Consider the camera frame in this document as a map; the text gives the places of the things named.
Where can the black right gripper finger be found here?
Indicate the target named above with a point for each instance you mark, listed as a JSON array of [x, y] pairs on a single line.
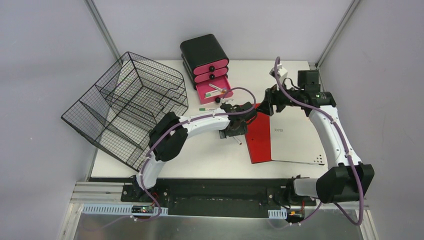
[[265, 107], [270, 94]]

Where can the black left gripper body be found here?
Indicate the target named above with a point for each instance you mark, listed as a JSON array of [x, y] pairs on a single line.
[[233, 131]]

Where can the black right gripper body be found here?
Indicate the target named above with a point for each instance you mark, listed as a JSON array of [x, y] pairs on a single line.
[[282, 101]]

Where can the red brown white marker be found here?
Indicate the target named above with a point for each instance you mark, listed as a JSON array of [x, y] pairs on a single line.
[[237, 140]]

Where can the brown cap white marker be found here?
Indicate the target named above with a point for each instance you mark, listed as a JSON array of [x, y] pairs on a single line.
[[223, 90]]

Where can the green cap white marker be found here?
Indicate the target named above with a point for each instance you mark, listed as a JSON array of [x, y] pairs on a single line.
[[212, 94]]

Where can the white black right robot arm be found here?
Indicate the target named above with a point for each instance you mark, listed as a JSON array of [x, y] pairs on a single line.
[[347, 178]]

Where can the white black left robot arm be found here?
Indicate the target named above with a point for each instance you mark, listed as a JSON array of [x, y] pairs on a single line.
[[168, 137]]

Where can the red binder folder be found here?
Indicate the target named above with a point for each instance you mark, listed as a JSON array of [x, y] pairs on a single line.
[[258, 139]]

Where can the white binder cover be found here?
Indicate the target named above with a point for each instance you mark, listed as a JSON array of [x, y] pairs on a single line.
[[294, 139]]

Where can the pink top drawer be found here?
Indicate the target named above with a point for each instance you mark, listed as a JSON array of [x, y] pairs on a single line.
[[210, 67]]

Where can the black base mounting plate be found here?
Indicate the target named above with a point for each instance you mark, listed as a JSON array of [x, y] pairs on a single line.
[[238, 198]]

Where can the black drawer cabinet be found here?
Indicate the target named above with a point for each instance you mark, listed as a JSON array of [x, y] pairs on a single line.
[[199, 51]]

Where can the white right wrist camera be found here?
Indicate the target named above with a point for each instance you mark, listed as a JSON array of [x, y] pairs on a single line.
[[281, 72]]

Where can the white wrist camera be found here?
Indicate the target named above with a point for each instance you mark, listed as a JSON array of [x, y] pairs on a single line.
[[281, 72], [226, 100]]

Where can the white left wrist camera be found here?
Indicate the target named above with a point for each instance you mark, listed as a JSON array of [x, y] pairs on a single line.
[[226, 100]]

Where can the white cable duct right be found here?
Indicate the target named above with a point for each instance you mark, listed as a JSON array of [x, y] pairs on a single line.
[[277, 214]]

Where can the white cable duct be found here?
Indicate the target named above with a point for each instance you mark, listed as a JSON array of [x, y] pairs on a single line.
[[124, 209], [277, 214]]

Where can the black wire mesh tray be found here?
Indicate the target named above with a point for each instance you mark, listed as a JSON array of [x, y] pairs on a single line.
[[118, 112]]

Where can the white cable duct left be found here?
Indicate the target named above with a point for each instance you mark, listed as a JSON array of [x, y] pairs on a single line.
[[124, 209]]

